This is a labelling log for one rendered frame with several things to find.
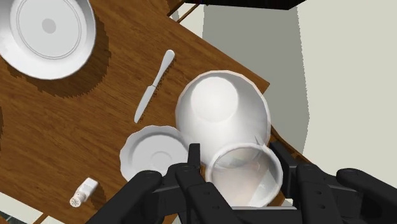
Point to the large white bowl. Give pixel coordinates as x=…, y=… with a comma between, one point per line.
x=217, y=102

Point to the clear glass cup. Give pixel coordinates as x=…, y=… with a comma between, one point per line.
x=245, y=176

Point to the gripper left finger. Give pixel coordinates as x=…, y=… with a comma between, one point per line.
x=192, y=192

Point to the white salt shaker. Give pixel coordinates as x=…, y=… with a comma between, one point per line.
x=83, y=192

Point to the small white scalloped saucer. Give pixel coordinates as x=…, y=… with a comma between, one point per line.
x=149, y=152

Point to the brown wooden table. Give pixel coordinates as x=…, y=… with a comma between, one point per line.
x=62, y=130

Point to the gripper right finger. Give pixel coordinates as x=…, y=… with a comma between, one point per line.
x=313, y=189

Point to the large white plate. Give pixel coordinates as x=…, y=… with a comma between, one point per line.
x=46, y=31

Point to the white table knife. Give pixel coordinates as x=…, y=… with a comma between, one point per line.
x=145, y=100

